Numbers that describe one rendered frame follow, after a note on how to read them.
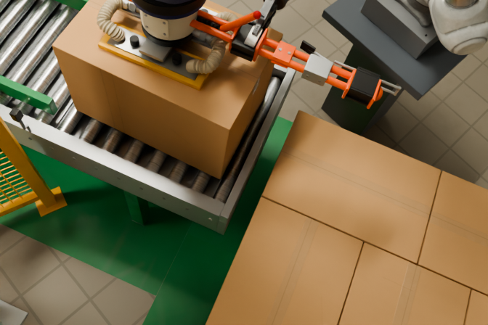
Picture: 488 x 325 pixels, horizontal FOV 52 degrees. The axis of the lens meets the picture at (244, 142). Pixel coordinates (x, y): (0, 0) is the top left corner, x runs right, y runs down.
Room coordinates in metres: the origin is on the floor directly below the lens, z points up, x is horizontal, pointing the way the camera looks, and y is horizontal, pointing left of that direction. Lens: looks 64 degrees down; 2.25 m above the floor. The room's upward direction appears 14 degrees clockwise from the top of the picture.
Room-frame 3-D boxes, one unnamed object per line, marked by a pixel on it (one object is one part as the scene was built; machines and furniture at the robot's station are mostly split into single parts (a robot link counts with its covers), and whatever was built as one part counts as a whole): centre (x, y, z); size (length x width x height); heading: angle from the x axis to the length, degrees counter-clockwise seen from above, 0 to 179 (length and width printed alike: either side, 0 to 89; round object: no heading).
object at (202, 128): (0.93, 0.30, 0.75); 0.60 x 0.40 x 0.40; 78
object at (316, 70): (0.86, -0.15, 1.07); 0.07 x 0.07 x 0.04; 80
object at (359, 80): (0.83, -0.28, 1.08); 0.08 x 0.07 x 0.05; 80
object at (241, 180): (0.86, -0.06, 0.58); 0.70 x 0.03 x 0.06; 170
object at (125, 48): (0.85, 0.32, 0.98); 0.34 x 0.10 x 0.05; 80
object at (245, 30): (0.90, 0.06, 1.08); 0.10 x 0.08 x 0.06; 170
